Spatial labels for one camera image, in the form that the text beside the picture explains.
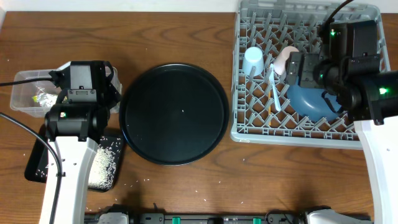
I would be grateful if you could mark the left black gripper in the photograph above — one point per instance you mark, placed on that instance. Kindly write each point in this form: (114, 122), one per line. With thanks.
(114, 95)

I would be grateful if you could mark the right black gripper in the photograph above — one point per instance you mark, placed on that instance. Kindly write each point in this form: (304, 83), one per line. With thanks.
(308, 61)

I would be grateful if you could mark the pink cup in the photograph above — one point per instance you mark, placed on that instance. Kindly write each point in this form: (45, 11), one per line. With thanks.
(279, 62)

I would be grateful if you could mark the light blue plastic spoon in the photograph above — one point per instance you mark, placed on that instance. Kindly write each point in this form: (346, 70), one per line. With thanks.
(274, 89)

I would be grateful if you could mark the dark blue plate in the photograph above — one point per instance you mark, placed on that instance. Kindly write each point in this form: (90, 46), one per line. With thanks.
(309, 102)

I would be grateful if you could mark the light blue cup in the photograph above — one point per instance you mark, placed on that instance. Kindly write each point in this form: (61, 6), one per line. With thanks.
(253, 57)

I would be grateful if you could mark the yellow snack wrapper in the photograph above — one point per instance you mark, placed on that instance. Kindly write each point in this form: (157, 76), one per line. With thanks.
(45, 99)

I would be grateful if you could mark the wooden chopstick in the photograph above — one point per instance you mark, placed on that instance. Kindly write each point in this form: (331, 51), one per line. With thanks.
(269, 108)

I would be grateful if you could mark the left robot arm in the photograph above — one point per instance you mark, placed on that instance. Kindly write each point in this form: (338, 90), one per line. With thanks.
(74, 126)

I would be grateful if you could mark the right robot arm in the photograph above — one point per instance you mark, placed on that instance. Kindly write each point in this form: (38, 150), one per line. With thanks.
(369, 97)

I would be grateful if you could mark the grey dishwasher rack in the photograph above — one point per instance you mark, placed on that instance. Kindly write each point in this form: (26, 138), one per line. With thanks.
(272, 26)

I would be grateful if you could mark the round black tray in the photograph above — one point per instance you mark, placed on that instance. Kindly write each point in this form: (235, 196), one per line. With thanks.
(174, 114)

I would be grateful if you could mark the pile of white rice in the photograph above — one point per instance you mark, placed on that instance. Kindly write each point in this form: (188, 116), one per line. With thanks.
(102, 168)

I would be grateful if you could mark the clear plastic bin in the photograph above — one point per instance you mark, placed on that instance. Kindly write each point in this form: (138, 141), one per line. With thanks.
(21, 97)

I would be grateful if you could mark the black rectangular tray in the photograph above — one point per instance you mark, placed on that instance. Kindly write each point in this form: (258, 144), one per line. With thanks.
(34, 165)

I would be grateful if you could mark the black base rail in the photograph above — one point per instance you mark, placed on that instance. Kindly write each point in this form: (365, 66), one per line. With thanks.
(121, 214)

